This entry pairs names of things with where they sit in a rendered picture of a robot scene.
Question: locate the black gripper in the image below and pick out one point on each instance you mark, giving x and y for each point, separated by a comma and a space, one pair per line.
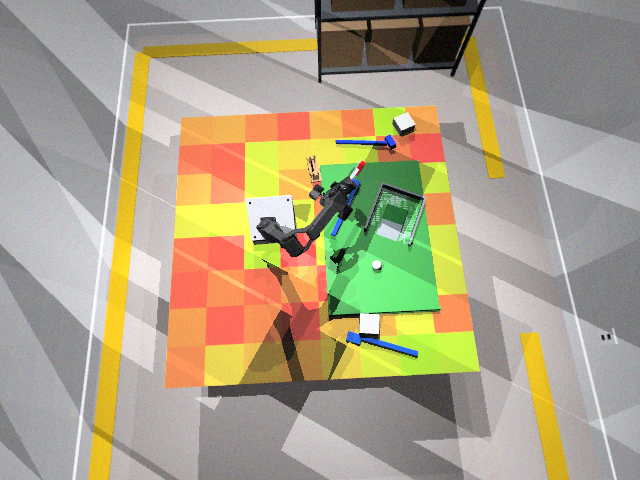
316, 192

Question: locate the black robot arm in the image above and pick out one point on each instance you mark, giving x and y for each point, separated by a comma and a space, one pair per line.
335, 200

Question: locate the green flat mat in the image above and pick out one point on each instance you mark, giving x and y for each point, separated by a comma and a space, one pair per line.
406, 278

